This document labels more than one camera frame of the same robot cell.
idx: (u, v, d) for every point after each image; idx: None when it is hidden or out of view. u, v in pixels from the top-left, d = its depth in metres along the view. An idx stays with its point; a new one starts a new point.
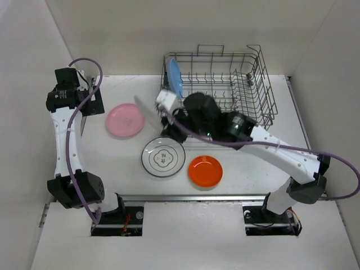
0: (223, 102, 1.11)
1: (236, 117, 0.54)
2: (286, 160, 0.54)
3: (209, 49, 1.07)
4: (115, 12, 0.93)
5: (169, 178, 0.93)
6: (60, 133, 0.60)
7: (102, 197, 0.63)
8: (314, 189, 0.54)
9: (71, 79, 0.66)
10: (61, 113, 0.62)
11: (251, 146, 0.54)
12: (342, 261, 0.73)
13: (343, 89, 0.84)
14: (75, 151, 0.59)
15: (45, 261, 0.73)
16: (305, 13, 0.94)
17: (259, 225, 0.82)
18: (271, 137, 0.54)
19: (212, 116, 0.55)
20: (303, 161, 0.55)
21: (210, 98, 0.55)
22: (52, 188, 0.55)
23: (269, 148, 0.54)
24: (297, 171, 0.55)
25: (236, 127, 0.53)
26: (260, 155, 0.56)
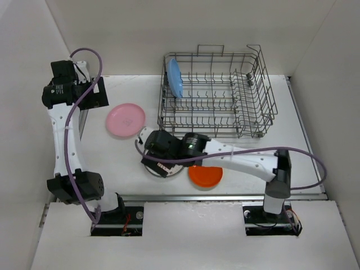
0: (223, 102, 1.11)
1: (190, 138, 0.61)
2: (244, 162, 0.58)
3: (208, 49, 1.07)
4: (115, 12, 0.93)
5: (169, 178, 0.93)
6: (58, 131, 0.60)
7: (102, 192, 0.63)
8: (278, 181, 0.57)
9: (67, 73, 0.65)
10: (58, 110, 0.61)
11: (209, 160, 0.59)
12: (342, 261, 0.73)
13: (343, 89, 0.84)
14: (73, 151, 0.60)
15: (45, 261, 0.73)
16: (306, 13, 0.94)
17: (259, 225, 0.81)
18: (225, 147, 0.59)
19: (167, 146, 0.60)
20: (261, 161, 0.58)
21: (160, 131, 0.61)
22: (52, 186, 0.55)
23: (224, 157, 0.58)
24: (258, 171, 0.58)
25: (190, 147, 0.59)
26: (221, 166, 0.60)
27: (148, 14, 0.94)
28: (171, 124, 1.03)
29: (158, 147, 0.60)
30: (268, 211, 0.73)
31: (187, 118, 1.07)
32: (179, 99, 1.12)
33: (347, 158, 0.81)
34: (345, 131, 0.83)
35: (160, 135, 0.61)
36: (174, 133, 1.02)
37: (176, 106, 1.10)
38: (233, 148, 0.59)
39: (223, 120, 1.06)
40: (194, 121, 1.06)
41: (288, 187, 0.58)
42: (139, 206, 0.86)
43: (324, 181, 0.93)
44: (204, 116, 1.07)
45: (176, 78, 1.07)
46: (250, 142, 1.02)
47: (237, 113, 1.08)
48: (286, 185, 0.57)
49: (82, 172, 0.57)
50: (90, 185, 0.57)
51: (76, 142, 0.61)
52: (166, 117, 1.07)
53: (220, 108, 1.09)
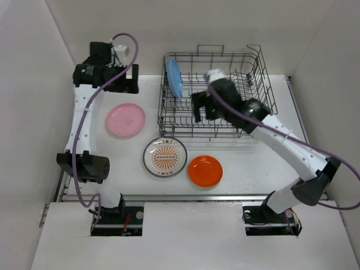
0: None
1: (253, 104, 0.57)
2: (293, 151, 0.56)
3: (209, 49, 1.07)
4: (116, 12, 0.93)
5: (169, 178, 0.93)
6: (78, 111, 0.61)
7: (104, 175, 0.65)
8: (314, 185, 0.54)
9: (103, 55, 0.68)
10: (82, 90, 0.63)
11: (261, 130, 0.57)
12: (342, 261, 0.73)
13: (343, 89, 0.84)
14: (86, 132, 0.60)
15: (45, 261, 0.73)
16: (305, 13, 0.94)
17: (259, 225, 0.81)
18: (283, 128, 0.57)
19: (230, 99, 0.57)
20: (309, 157, 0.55)
21: (232, 82, 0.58)
22: (61, 159, 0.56)
23: (277, 136, 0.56)
24: (300, 166, 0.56)
25: (250, 112, 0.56)
26: (268, 143, 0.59)
27: (148, 14, 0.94)
28: (171, 124, 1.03)
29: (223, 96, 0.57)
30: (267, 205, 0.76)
31: (187, 118, 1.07)
32: (179, 99, 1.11)
33: (346, 158, 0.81)
34: (345, 131, 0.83)
35: (229, 87, 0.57)
36: (174, 133, 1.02)
37: (176, 106, 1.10)
38: (291, 134, 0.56)
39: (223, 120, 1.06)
40: None
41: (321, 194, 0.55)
42: (139, 206, 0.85)
43: None
44: None
45: (176, 78, 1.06)
46: (250, 142, 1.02)
47: None
48: (322, 191, 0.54)
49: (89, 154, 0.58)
50: (94, 167, 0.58)
51: (91, 124, 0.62)
52: (165, 117, 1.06)
53: None
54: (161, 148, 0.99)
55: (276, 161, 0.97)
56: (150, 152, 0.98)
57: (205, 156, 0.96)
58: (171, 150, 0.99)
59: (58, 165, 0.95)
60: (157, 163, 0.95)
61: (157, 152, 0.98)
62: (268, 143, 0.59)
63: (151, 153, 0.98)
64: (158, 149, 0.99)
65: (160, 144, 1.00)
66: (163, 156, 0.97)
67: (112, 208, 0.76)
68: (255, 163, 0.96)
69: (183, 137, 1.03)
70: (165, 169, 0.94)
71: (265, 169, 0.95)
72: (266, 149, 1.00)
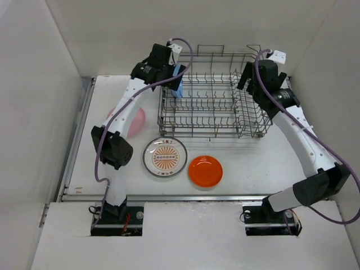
0: (223, 102, 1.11)
1: (286, 93, 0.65)
2: (304, 144, 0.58)
3: (209, 49, 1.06)
4: (115, 12, 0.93)
5: (169, 178, 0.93)
6: (125, 97, 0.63)
7: (124, 163, 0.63)
8: (312, 180, 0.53)
9: (163, 58, 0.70)
10: (136, 82, 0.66)
11: (283, 116, 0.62)
12: (342, 261, 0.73)
13: (343, 89, 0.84)
14: (124, 117, 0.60)
15: (45, 261, 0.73)
16: (305, 13, 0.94)
17: (259, 225, 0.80)
18: (304, 121, 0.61)
19: (268, 80, 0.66)
20: (318, 154, 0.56)
21: (275, 64, 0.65)
22: (94, 131, 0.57)
23: (294, 126, 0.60)
24: (306, 160, 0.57)
25: (279, 97, 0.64)
26: (286, 132, 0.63)
27: (148, 14, 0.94)
28: (171, 124, 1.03)
29: (263, 73, 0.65)
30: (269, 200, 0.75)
31: (187, 118, 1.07)
32: (179, 99, 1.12)
33: (346, 158, 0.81)
34: (345, 131, 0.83)
35: (273, 68, 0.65)
36: (174, 133, 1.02)
37: (177, 106, 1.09)
38: (309, 129, 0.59)
39: (223, 120, 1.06)
40: (194, 121, 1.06)
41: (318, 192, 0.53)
42: (139, 206, 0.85)
43: None
44: (204, 116, 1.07)
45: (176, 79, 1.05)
46: (250, 142, 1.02)
47: (237, 112, 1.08)
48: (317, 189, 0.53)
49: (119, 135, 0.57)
50: (117, 152, 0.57)
51: (131, 113, 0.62)
52: (165, 117, 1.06)
53: (220, 108, 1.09)
54: (161, 148, 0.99)
55: (275, 161, 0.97)
56: (150, 152, 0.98)
57: (205, 156, 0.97)
58: (171, 150, 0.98)
59: (58, 165, 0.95)
60: (157, 163, 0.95)
61: (157, 152, 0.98)
62: (286, 134, 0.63)
63: (151, 153, 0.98)
64: (158, 149, 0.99)
65: (159, 144, 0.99)
66: (163, 156, 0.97)
67: (112, 206, 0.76)
68: (255, 163, 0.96)
69: (183, 137, 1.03)
70: (166, 169, 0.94)
71: (265, 169, 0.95)
72: (266, 149, 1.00)
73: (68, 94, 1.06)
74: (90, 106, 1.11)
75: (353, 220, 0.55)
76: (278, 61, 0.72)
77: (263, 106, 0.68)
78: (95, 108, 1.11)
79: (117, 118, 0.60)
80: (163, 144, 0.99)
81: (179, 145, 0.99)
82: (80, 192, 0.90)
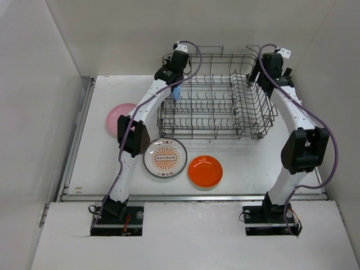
0: (223, 103, 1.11)
1: (284, 78, 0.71)
2: (289, 110, 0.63)
3: (208, 50, 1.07)
4: (116, 12, 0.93)
5: (169, 180, 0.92)
6: (148, 93, 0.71)
7: (143, 152, 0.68)
8: (292, 138, 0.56)
9: (180, 62, 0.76)
10: (158, 83, 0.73)
11: (276, 93, 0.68)
12: (342, 261, 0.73)
13: (343, 89, 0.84)
14: (147, 109, 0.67)
15: (45, 262, 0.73)
16: (305, 13, 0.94)
17: (260, 225, 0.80)
18: (295, 97, 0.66)
19: (271, 67, 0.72)
20: (301, 118, 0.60)
21: (279, 55, 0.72)
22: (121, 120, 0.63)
23: (284, 98, 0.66)
24: (291, 122, 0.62)
25: (277, 80, 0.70)
26: (279, 107, 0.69)
27: (148, 14, 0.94)
28: (171, 125, 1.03)
29: (268, 62, 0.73)
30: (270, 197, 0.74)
31: (186, 119, 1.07)
32: (179, 100, 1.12)
33: (346, 158, 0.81)
34: (345, 131, 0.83)
35: (277, 57, 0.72)
36: (174, 134, 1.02)
37: (176, 107, 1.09)
38: (297, 100, 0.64)
39: (223, 121, 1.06)
40: (194, 122, 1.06)
41: (296, 151, 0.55)
42: (139, 206, 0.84)
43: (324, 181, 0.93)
44: (203, 118, 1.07)
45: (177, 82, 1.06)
46: (250, 142, 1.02)
47: (237, 113, 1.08)
48: (294, 147, 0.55)
49: (141, 124, 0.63)
50: (140, 137, 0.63)
51: (153, 108, 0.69)
52: (165, 118, 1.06)
53: (220, 109, 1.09)
54: (161, 148, 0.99)
55: (276, 161, 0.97)
56: (150, 153, 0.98)
57: (205, 156, 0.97)
58: (172, 151, 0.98)
59: (58, 166, 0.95)
60: (157, 164, 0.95)
61: (157, 153, 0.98)
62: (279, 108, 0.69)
63: (151, 153, 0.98)
64: (158, 149, 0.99)
65: (160, 145, 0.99)
66: (163, 157, 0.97)
67: (116, 202, 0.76)
68: (255, 163, 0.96)
69: (182, 139, 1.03)
70: (165, 169, 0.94)
71: (265, 169, 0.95)
72: (266, 149, 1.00)
73: (68, 94, 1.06)
74: (90, 106, 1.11)
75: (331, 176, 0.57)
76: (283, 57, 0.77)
77: (264, 88, 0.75)
78: (95, 107, 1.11)
79: (140, 109, 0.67)
80: (165, 145, 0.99)
81: (179, 147, 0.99)
82: (80, 192, 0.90)
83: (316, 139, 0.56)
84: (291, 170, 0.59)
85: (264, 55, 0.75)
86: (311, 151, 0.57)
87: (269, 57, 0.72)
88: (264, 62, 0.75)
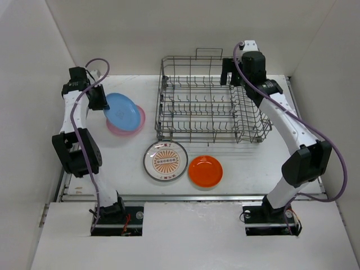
0: (221, 106, 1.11)
1: (269, 82, 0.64)
2: (286, 125, 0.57)
3: (208, 53, 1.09)
4: (115, 12, 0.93)
5: (168, 184, 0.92)
6: (68, 105, 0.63)
7: (99, 162, 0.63)
8: (295, 156, 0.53)
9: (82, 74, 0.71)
10: (72, 93, 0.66)
11: (266, 103, 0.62)
12: (342, 261, 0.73)
13: (343, 89, 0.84)
14: (79, 116, 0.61)
15: (44, 262, 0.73)
16: (305, 13, 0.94)
17: (260, 225, 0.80)
18: (287, 106, 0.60)
19: (256, 71, 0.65)
20: (300, 133, 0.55)
21: (263, 57, 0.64)
22: (56, 143, 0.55)
23: (277, 109, 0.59)
24: (290, 139, 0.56)
25: (264, 86, 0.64)
26: (271, 117, 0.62)
27: (148, 14, 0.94)
28: (169, 129, 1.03)
29: (250, 66, 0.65)
30: (270, 201, 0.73)
31: (184, 122, 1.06)
32: (177, 103, 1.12)
33: (346, 158, 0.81)
34: (345, 131, 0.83)
35: (260, 61, 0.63)
36: (172, 138, 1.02)
37: (175, 110, 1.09)
38: (291, 111, 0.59)
39: (221, 124, 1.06)
40: (192, 126, 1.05)
41: (298, 169, 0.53)
42: (139, 205, 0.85)
43: (324, 181, 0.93)
44: (203, 121, 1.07)
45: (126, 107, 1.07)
46: (248, 145, 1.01)
47: (235, 117, 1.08)
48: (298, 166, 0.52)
49: (82, 130, 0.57)
50: (91, 145, 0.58)
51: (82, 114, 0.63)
52: (163, 121, 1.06)
53: (218, 112, 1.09)
54: (161, 152, 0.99)
55: (276, 161, 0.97)
56: (150, 156, 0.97)
57: (205, 156, 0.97)
58: (171, 154, 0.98)
59: (58, 166, 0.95)
60: (158, 167, 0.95)
61: (157, 157, 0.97)
62: (271, 119, 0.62)
63: (151, 157, 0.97)
64: (158, 153, 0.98)
65: (160, 149, 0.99)
66: (163, 161, 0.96)
67: (112, 205, 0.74)
68: (255, 163, 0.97)
69: (181, 141, 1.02)
70: (167, 172, 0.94)
71: (265, 169, 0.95)
72: (265, 149, 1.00)
73: None
74: None
75: (341, 193, 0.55)
76: (251, 50, 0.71)
77: (250, 95, 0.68)
78: None
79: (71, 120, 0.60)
80: (165, 150, 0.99)
81: (180, 150, 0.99)
82: (80, 192, 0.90)
83: (319, 152, 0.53)
84: (293, 185, 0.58)
85: (245, 57, 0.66)
86: (314, 163, 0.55)
87: (251, 61, 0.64)
88: (246, 65, 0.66)
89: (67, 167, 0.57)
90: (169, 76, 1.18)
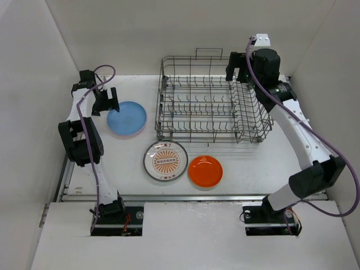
0: (221, 106, 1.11)
1: (282, 86, 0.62)
2: (299, 136, 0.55)
3: (208, 53, 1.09)
4: (115, 12, 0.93)
5: (168, 184, 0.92)
6: (77, 99, 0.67)
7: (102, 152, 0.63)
8: (306, 173, 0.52)
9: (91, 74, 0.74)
10: (81, 91, 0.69)
11: (279, 110, 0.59)
12: (342, 261, 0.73)
13: (343, 89, 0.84)
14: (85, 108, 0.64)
15: (44, 262, 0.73)
16: (305, 13, 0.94)
17: (260, 225, 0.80)
18: (300, 115, 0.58)
19: (269, 72, 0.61)
20: (314, 147, 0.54)
21: (278, 58, 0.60)
22: (62, 129, 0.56)
23: (291, 119, 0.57)
24: (302, 152, 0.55)
25: (277, 91, 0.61)
26: (283, 126, 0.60)
27: (148, 14, 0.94)
28: (169, 129, 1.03)
29: (263, 67, 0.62)
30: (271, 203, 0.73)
31: (184, 122, 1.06)
32: (177, 103, 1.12)
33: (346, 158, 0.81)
34: (345, 131, 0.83)
35: (274, 62, 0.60)
36: (172, 138, 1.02)
37: (175, 110, 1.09)
38: (305, 121, 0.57)
39: (221, 124, 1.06)
40: (192, 126, 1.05)
41: (307, 185, 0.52)
42: (139, 205, 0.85)
43: None
44: (202, 121, 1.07)
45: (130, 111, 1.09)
46: (248, 145, 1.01)
47: (235, 117, 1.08)
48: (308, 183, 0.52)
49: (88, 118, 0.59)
50: (94, 134, 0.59)
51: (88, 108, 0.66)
52: (163, 121, 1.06)
53: (218, 112, 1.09)
54: (161, 152, 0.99)
55: (276, 161, 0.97)
56: (150, 156, 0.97)
57: (205, 156, 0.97)
58: (171, 154, 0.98)
59: (58, 166, 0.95)
60: (158, 167, 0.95)
61: (157, 157, 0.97)
62: (282, 127, 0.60)
63: (151, 157, 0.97)
64: (158, 153, 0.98)
65: (159, 149, 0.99)
66: (163, 161, 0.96)
67: (112, 203, 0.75)
68: (255, 163, 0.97)
69: (181, 141, 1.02)
70: (167, 172, 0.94)
71: (265, 169, 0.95)
72: (265, 149, 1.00)
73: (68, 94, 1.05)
74: None
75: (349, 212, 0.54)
76: (263, 46, 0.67)
77: (260, 99, 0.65)
78: None
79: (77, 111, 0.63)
80: (165, 150, 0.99)
81: (180, 150, 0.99)
82: (80, 192, 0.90)
83: (331, 169, 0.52)
84: (301, 197, 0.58)
85: (258, 57, 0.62)
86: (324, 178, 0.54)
87: (265, 60, 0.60)
88: (260, 65, 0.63)
89: (70, 154, 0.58)
90: (169, 76, 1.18)
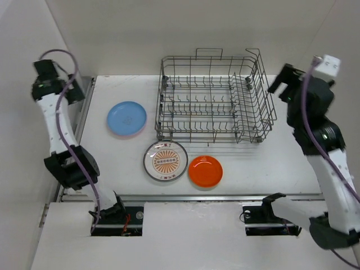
0: (221, 106, 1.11)
1: (329, 127, 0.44)
2: (340, 201, 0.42)
3: (208, 53, 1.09)
4: (115, 12, 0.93)
5: (169, 184, 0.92)
6: (49, 116, 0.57)
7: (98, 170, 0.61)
8: (338, 234, 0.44)
9: (50, 68, 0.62)
10: (47, 99, 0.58)
11: (322, 162, 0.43)
12: (342, 261, 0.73)
13: (343, 90, 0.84)
14: (66, 131, 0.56)
15: (44, 261, 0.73)
16: (305, 13, 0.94)
17: (260, 225, 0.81)
18: (345, 170, 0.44)
19: (317, 111, 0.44)
20: (355, 214, 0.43)
21: (332, 95, 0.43)
22: (49, 163, 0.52)
23: (333, 175, 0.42)
24: (337, 216, 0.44)
25: (323, 137, 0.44)
26: (319, 175, 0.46)
27: (148, 14, 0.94)
28: (169, 129, 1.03)
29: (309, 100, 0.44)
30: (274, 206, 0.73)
31: (184, 122, 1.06)
32: (177, 103, 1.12)
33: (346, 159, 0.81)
34: (345, 131, 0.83)
35: (326, 99, 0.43)
36: (172, 138, 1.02)
37: (175, 111, 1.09)
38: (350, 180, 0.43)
39: (221, 124, 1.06)
40: (192, 126, 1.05)
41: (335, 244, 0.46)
42: (139, 205, 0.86)
43: None
44: (202, 121, 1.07)
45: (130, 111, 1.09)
46: (248, 145, 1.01)
47: (235, 117, 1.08)
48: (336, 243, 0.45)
49: (77, 148, 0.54)
50: (88, 160, 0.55)
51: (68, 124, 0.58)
52: (163, 121, 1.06)
53: (218, 112, 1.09)
54: (161, 152, 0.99)
55: (276, 161, 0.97)
56: (150, 156, 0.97)
57: (205, 156, 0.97)
58: (171, 154, 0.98)
59: None
60: (158, 167, 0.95)
61: (157, 157, 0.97)
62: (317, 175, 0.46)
63: (151, 157, 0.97)
64: (158, 153, 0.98)
65: (159, 149, 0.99)
66: (163, 161, 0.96)
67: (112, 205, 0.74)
68: (255, 163, 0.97)
69: (181, 141, 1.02)
70: (167, 172, 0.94)
71: (265, 169, 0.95)
72: (265, 149, 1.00)
73: None
74: (90, 107, 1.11)
75: None
76: (328, 75, 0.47)
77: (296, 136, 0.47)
78: (95, 108, 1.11)
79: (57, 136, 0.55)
80: (165, 150, 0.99)
81: (180, 150, 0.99)
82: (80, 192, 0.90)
83: None
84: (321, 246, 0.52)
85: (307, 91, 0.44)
86: None
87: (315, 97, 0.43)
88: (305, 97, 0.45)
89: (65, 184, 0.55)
90: (169, 76, 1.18)
